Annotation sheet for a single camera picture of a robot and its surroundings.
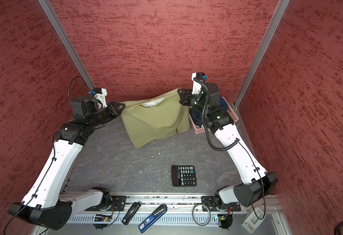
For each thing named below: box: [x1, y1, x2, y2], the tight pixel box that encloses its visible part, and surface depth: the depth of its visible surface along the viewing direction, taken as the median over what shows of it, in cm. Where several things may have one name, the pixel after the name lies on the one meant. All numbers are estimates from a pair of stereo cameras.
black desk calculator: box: [171, 164, 197, 187], surface depth 83 cm
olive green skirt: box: [120, 88, 191, 149], surface depth 77 cm
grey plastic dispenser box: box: [241, 206, 267, 235], surface depth 69 cm
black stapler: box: [121, 201, 142, 226], surface depth 70 cm
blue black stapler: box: [138, 204, 168, 234], surface depth 68 cm
